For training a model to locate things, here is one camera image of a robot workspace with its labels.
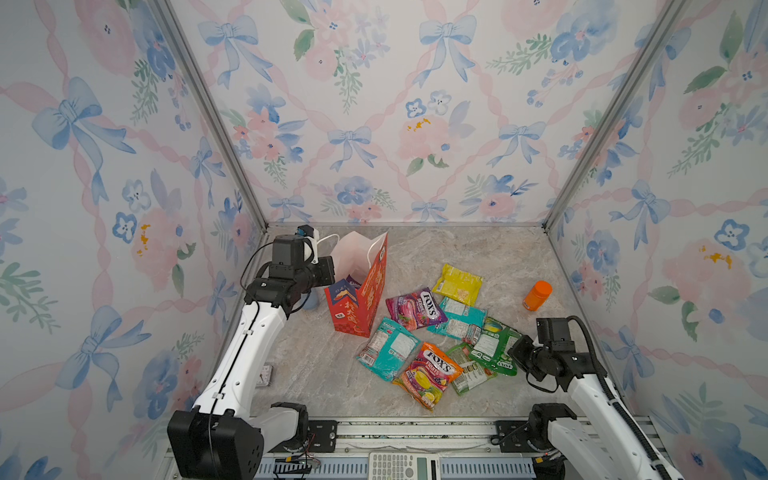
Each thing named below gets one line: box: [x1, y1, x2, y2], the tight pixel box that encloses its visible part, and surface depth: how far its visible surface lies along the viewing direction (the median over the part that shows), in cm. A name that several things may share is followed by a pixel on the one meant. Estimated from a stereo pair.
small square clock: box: [256, 364, 273, 387], surface depth 83 cm
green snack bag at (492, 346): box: [468, 316, 523, 377], surface depth 87 cm
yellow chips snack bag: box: [432, 264, 483, 307], surface depth 102 cm
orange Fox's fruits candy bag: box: [392, 342, 464, 411], surface depth 82 cm
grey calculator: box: [368, 452, 441, 480], surface depth 70 cm
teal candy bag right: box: [426, 296, 488, 344], surface depth 94 cm
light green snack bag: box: [446, 343, 497, 395], surface depth 85 cm
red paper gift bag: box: [324, 230, 389, 338], surface depth 84 cm
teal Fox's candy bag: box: [356, 317, 422, 382], surface depth 87 cm
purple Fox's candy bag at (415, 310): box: [385, 287, 448, 332], surface depth 96 cm
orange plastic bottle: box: [522, 280, 553, 312], surface depth 93 cm
